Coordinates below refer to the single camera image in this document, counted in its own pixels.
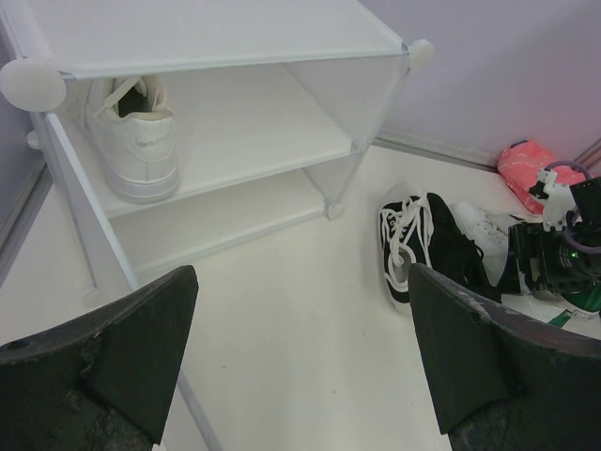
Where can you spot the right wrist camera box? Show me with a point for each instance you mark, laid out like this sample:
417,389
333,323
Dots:
556,198

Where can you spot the white plastic shoe cabinet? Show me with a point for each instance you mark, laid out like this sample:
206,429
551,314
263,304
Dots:
275,105

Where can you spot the white leather sneaker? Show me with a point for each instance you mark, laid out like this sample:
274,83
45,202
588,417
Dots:
129,124
477,226

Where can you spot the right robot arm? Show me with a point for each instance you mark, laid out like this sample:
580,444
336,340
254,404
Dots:
587,198

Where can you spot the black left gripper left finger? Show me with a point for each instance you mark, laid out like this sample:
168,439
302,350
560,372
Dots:
102,381

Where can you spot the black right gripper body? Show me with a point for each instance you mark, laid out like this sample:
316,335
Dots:
568,261

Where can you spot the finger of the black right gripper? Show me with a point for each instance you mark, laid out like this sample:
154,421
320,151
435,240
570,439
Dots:
513,280

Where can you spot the black white canvas sneaker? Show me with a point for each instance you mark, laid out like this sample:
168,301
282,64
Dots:
405,230

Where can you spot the green canvas sneaker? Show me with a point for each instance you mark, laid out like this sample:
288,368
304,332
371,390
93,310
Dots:
583,306

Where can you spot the pink patterned bag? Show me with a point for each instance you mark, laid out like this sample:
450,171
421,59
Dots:
519,165

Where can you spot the black slip-on shoe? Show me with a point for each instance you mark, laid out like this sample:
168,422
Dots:
454,255

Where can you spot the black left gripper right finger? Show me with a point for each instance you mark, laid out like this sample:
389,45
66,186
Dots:
501,380

